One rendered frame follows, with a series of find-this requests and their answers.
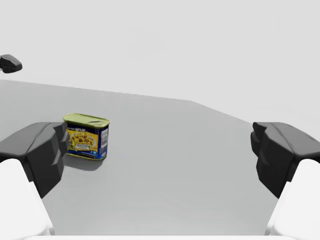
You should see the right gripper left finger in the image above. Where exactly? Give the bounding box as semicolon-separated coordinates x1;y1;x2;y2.
0;121;69;237

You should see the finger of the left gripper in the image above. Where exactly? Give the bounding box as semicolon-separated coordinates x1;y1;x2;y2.
0;53;23;74

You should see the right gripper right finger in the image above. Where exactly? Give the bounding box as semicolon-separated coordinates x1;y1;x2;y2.
250;121;320;236

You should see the green and blue rectangular can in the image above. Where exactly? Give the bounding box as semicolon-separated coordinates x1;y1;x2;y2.
62;113;112;161

